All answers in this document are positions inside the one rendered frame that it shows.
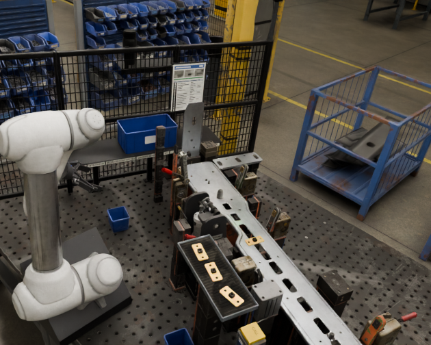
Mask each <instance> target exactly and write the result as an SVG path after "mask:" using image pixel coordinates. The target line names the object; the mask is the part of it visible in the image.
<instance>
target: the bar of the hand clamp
mask: <svg viewBox="0 0 431 345"><path fill-rule="evenodd" d="M187 156H188V157H191V153H190V152H189V151H188V152H187V153H184V152H183V151H181V152H179V156H178V158H180V163H181V175H183V176H184V180H185V179H187V178H188V172H187V158H186V157H187ZM182 180H183V179H182ZM184 180H183V181H184Z"/></svg>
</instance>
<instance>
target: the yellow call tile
mask: <svg viewBox="0 0 431 345"><path fill-rule="evenodd" d="M240 331H241V333H242V335H243V336H244V338H245V339H246V341H247V343H248V344H249V345H251V344H254V343H255V342H258V341H261V340H264V339H265V335H264V333H263V332H262V330H261V329H260V327H259V325H258V324H257V323H256V322H253V323H251V324H248V325H246V326H244V327H241V328H240Z"/></svg>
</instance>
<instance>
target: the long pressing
mask: <svg viewBox="0 0 431 345"><path fill-rule="evenodd" d="M187 172H188V179H190V183H188V186H189V187H190V189H191V191H192V192H195V191H198V192H202V191H205V192H207V193H208V194H209V198H210V201H212V202H213V205H214V206H216V207H217V209H218V210H220V212H221V213H222V214H224V215H225V216H226V218H227V221H228V223H229V224H230V226H232V228H233V229H234V230H235V232H236V233H237V235H238V238H237V240H236V243H235V247H236V249H237V250H238V251H239V253H240V254H241V256H242V257H244V256H247V255H249V256H251V258H252V259H253V260H254V262H255V263H256V265H257V269H258V268H260V269H261V271H262V273H263V275H264V278H263V281H267V280H269V279H273V280H275V282H276V283H277V284H278V286H279V287H280V288H281V290H282V291H283V292H284V294H283V298H282V301H281V304H280V309H281V310H282V312H283V313H284V314H285V315H286V317H287V319H288V320H289V321H290V323H291V324H292V325H293V327H294V328H295V330H296V331H297V332H298V333H299V335H300V337H301V338H302V339H303V340H304V342H305V343H306V345H332V344H331V342H332V341H333V340H334V341H335V340H337V341H338V343H340V345H362V344H361V342H360V341H359V340H358V338H357V337H356V336H355V335H354V334H353V332H351V330H350V329H349V328H348V327H347V326H346V324H345V323H344V322H343V320H342V319H340V317H339V316H338V315H337V314H336V313H335V311H334V310H333V309H332V308H331V306H330V305H329V304H328V303H327V302H326V301H325V300H324V298H323V297H322V296H321V295H320V293H319V292H318V291H317V290H316V289H315V288H314V287H313V285H312V284H311V283H310V282H309V280H308V279H307V278H306V277H305V276H304V275H303V274H302V273H301V271H300V270H299V269H298V267H297V266H296V265H295V264H294V263H293V262H292V261H291V260H290V258H289V257H288V256H287V255H286V253H285V252H284V251H283V250H282V248H281V247H280V246H279V245H278V244H277V243H276V242H275V240H274V239H273V238H272V237H271V235H270V234H269V233H268V232H267V231H266V230H265V229H264V228H263V226H262V225H261V224H260V222H259V221H258V220H257V219H256V218H255V217H254V216H253V215H252V213H251V212H250V210H249V206H248V202H247V201H246V200H245V198H244V197H243V196H242V195H241V194H240V193H239V192H238V191H237V189H236V188H235V187H234V186H233V184H232V183H231V182H230V181H229V180H228V179H227V178H226V177H225V176H224V174H223V173H222V172H221V171H220V169H219V168H218V167H217V166H216V165H215V164H214V163H213V162H201V163H196V164H189V165H187ZM191 176H192V177H191ZM206 179H207V181H205V180H206ZM208 181H210V182H209V184H208ZM219 189H222V190H223V192H224V194H223V199H218V198H217V193H218V190H219ZM231 199H232V200H231ZM225 203H227V204H228V205H229V206H230V207H231V209H225V208H224V206H223V204H225ZM239 209H240V210H239ZM231 214H236V215H237V216H238V217H239V219H240V220H239V221H235V220H234V219H233V218H232V216H231ZM240 225H245V226H246V227H247V229H248V230H249V231H250V232H251V234H252V235H253V236H254V237H257V236H261V237H262V238H263V239H264V242H261V243H258V244H260V245H261V246H262V247H263V249H264V250H265V251H266V253H267V254H268V255H269V256H270V257H271V259H269V260H265V258H264V257H263V256H262V254H260V252H259V251H258V250H257V248H256V247H255V246H254V244H253V245H251V246H248V245H247V243H246V242H245V240H247V239H249V238H248V237H247V235H246V234H245V233H244V232H243V231H242V229H241V228H240V227H239V226H240ZM277 256H279V257H277ZM270 262H274V263H275V264H276V265H277V266H278V267H279V268H280V270H281V271H282V272H283V273H282V274H276V273H275V272H274V270H273V269H272V267H271V266H270V265H269V263H270ZM284 279H288V280H289V281H290V282H291V284H292V285H293V286H294V287H295V288H296V290H297V292H294V293H292V292H290V291H289V289H288V288H287V286H286V285H285V284H284V283H283V280H284ZM287 298H288V299H287ZM298 298H303V299H304V300H305V301H306V302H307V303H308V305H309V306H310V307H311V309H312V310H313V311H312V312H309V313H308V312H306V311H305V310H304V308H303V307H302V306H301V304H300V303H299V302H298V301H297V299H298ZM315 318H319V319H320V320H321V321H322V322H323V323H324V325H325V326H326V327H327V329H328V330H329V331H330V332H333V333H334V334H335V336H334V339H333V340H330V339H329V338H328V336H327V334H323V333H322V331H321V330H320V329H319V327H318V326H317V325H316V324H315V323H314V321H313V319H315ZM340 332H341V333H340ZM328 334H329V333H328ZM320 341H321V342H320Z"/></svg>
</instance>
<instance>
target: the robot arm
mask: <svg viewBox="0 0 431 345"><path fill-rule="evenodd" d="M104 130H105V121H104V118H103V115H102V113H100V112H99V111H98V110H95V109H92V108H84V109H82V110H60V111H43V112H33V113H28V114H22V115H20V116H16V117H14V118H11V119H9V120H7V121H5V122H4V123H2V124H1V125H0V154H2V156H4V158H6V159H8V160H10V161H15V162H16V165H17V166H18V168H19V169H20V170H21V171H22V172H23V181H24V188H25V192H24V200H23V208H24V212H25V215H26V217H28V224H29V237H30V244H31V257H32V262H31V263H30V265H29V266H28V267H27V269H26V271H25V276H24V278H23V282H21V283H19V284H18V285H17V286H16V287H15V289H14V291H13V295H12V302H13V305H14V308H15V310H16V312H17V314H18V316H19V318H20V319H23V320H26V321H38V320H46V319H48V318H52V317H54V316H57V315H60V314H62V313H64V312H67V311H69V310H71V309H73V308H75V307H77V309H79V310H82V309H84V308H85V307H86V305H87V304H89V303H91V302H92V301H95V302H96V303H97V305H98V306H99V307H100V308H101V309H102V308H103V307H105V306H106V302H105V299H104V296H106V295H108V294H111V293H112V292H114V291H115V290H116V289H117V288H118V287H119V285H120V284H121V281H122V277H123V272H122V267H121V265H120V262H119V261H118V260H117V259H116V258H115V257H113V256H111V255H108V254H98V253H97V252H93V253H92V254H91V255H90V256H89V257H87V258H86V259H84V260H82V261H79V262H77V263H75V264H72V265H70V264H69V263H68V262H67V261H66V260H65V259H63V257H62V237H61V227H60V207H59V197H58V186H57V185H58V183H59V181H60V179H65V180H68V179H72V180H74V184H75V185H77V186H79V187H81V188H83V189H84V190H87V191H88V192H92V191H93V190H95V191H99V192H100V191H101V189H102V188H103V186H98V185H95V184H90V183H88V182H87V181H86V180H85V179H83V178H82V176H81V175H79V173H78V172H77V171H76V169H77V170H81V171H84V172H87V173H88V172H89V171H90V170H91V168H90V167H87V166H84V165H81V162H79V163H78V161H77V160H76V161H72V162H68V159H69V157H70V154H71V153H72V152H73V151H74V150H76V149H82V148H85V147H87V146H90V145H91V144H93V143H95V142H96V141H97V140H98V139H99V138H100V137H101V136H102V135H103V132H104ZM73 166H75V167H73ZM78 177H80V178H79V179H78Z"/></svg>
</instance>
